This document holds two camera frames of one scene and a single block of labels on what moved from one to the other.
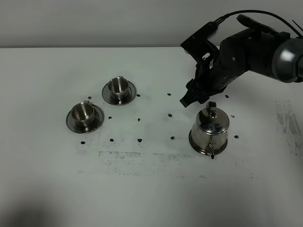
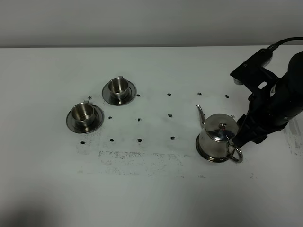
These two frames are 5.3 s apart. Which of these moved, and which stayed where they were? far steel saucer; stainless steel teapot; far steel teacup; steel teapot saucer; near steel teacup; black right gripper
Moved: steel teapot saucer; black right gripper; stainless steel teapot
Stayed: far steel saucer; near steel teacup; far steel teacup
